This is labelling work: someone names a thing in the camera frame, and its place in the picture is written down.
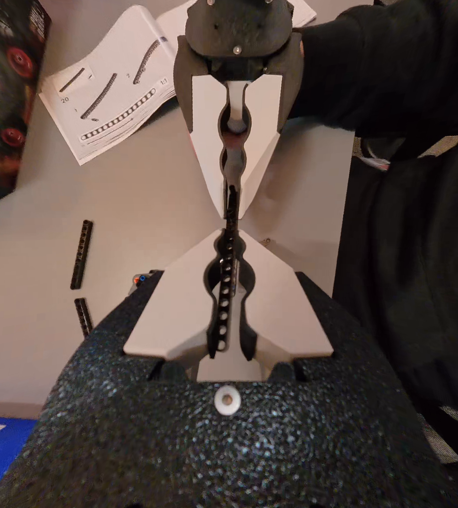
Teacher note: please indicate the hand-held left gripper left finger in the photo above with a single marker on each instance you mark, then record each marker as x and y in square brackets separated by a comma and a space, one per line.
[161, 317]

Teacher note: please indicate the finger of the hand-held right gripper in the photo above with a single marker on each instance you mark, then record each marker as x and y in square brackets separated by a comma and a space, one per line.
[264, 119]
[205, 119]

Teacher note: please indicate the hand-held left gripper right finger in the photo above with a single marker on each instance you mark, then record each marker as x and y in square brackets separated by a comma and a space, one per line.
[284, 317]

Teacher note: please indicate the long black toy beam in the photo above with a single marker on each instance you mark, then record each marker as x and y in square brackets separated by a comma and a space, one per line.
[217, 313]

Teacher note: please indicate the grey toy brick assembly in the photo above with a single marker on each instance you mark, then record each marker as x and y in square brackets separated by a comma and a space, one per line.
[137, 280]

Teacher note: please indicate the short black toy beam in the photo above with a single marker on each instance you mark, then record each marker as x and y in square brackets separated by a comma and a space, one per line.
[83, 317]

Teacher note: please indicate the white instruction booklet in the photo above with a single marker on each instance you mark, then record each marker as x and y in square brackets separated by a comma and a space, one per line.
[106, 79]

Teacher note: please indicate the person's black clothing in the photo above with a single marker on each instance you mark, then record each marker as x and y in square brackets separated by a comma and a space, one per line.
[411, 277]

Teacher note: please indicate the black toy set box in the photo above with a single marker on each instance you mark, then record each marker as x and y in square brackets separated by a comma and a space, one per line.
[3, 99]

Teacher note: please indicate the blue bin with white label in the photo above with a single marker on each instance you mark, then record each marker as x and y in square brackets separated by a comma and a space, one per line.
[3, 468]

